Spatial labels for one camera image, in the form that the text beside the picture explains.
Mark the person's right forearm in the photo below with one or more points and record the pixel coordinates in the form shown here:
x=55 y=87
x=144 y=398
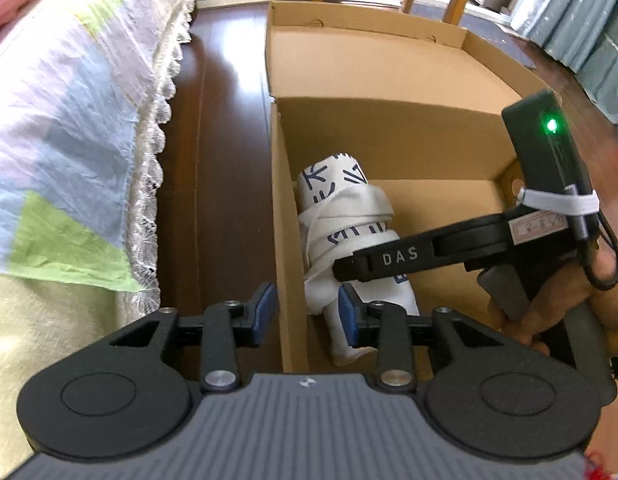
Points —
x=614 y=312

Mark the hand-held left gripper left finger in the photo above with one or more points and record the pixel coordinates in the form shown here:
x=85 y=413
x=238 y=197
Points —
x=264 y=307

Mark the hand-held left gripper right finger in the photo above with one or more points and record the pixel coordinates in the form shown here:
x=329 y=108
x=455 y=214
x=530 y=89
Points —
x=345 y=310

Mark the person's right hand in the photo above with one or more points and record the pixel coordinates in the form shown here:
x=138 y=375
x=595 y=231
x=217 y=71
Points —
x=544 y=320

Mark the white printed shopping bag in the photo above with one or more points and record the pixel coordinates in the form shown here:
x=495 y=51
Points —
x=334 y=200

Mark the patchwork quilt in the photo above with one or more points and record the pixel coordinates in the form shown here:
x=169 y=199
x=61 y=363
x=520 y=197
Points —
x=64 y=135

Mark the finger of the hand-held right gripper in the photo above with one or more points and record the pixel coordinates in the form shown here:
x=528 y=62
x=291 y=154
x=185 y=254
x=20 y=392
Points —
x=399 y=257

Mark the cardboard box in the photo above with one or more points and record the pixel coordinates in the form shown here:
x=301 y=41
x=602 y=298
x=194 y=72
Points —
x=389 y=75

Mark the light green blanket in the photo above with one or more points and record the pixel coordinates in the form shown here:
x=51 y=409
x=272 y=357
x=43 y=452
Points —
x=49 y=320

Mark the grey-green curtain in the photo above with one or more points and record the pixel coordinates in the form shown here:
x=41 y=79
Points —
x=574 y=15

